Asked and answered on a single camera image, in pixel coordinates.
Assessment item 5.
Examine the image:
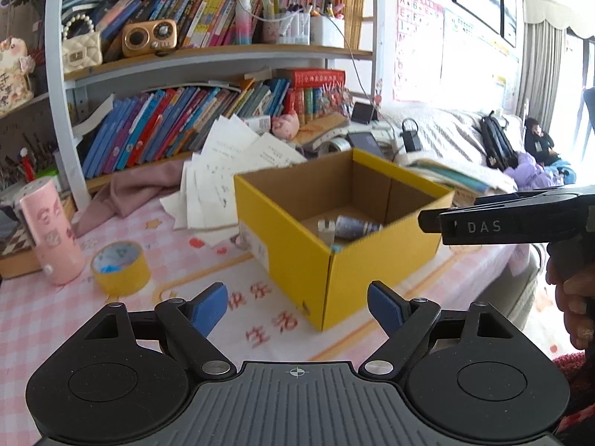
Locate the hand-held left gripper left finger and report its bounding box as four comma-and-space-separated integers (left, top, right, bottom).
83, 282, 235, 380

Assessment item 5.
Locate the pink cloth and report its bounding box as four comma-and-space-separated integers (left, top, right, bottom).
74, 158, 196, 237

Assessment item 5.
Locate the cream cat ornament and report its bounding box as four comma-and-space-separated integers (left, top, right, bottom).
0, 37, 35, 117

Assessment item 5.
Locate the pink and blue gradient bottle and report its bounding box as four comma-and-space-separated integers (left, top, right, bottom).
235, 0, 254, 45

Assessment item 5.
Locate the small black device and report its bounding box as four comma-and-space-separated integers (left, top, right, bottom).
351, 102, 379, 125

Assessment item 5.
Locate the pink pig plush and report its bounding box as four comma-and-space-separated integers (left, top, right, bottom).
271, 112, 300, 140

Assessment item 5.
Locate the pile of white paper sheets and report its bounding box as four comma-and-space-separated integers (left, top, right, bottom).
160, 116, 308, 242

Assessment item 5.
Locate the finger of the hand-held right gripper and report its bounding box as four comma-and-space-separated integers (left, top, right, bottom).
417, 209, 442, 234

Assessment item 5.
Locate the white pen holder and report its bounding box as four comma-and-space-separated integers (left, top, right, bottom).
310, 2, 345, 48

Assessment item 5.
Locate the striped sofa cover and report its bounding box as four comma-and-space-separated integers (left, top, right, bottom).
381, 107, 526, 191

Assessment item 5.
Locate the white bookshelf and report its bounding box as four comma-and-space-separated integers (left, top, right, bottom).
44, 0, 386, 210

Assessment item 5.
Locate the pink alphabet wall poster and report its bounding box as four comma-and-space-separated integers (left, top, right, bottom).
393, 0, 444, 103

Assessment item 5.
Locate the desktop with pink checked tablecloth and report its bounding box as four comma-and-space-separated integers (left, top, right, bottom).
0, 158, 549, 446

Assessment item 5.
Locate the clear tape roll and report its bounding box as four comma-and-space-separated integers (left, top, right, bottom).
321, 137, 354, 154

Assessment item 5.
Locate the gold retro radio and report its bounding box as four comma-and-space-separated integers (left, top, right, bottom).
122, 19, 178, 58

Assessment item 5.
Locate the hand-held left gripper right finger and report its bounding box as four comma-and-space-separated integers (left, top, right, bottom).
360, 281, 512, 377

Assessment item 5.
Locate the white wall chart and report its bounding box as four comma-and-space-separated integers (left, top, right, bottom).
441, 7, 521, 112

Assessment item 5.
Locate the dark tablet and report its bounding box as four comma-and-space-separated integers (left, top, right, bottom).
348, 132, 386, 159

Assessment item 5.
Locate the cream handbag with pearl handle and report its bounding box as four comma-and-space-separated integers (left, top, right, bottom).
61, 13, 103, 74

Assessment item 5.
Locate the black backpack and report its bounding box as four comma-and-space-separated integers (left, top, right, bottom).
479, 111, 519, 170

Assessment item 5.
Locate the row of colourful thin books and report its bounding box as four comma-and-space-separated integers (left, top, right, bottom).
62, 0, 373, 52

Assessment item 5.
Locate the person's right forearm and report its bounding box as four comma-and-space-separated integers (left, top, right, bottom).
551, 352, 595, 446

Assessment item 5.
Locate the grey curtain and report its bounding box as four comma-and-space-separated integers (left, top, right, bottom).
523, 0, 586, 182

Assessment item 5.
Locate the white bottle with blue label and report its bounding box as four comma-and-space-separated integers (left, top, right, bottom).
318, 215, 384, 242

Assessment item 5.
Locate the black charger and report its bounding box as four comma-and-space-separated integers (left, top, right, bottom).
401, 118, 419, 153

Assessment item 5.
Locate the yellow tape roll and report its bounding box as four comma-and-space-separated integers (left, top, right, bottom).
90, 240, 152, 295

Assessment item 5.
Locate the checkered box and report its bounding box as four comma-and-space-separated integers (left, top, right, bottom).
0, 204, 35, 279

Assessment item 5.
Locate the clear pen holder with pens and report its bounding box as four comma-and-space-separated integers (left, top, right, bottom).
263, 0, 311, 46

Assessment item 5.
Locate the pink tumbler with stickers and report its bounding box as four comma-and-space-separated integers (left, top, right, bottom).
19, 177, 87, 286

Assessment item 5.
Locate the yellow cardboard box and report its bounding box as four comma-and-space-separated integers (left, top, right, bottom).
234, 148, 455, 332

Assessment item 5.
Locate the row of blue and red books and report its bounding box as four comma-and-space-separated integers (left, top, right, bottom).
84, 69, 349, 177

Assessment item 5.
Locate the person's right hand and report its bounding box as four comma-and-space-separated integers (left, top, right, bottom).
546, 242, 595, 351

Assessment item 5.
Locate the purple cloth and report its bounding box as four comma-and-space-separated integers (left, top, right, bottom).
504, 153, 563, 191

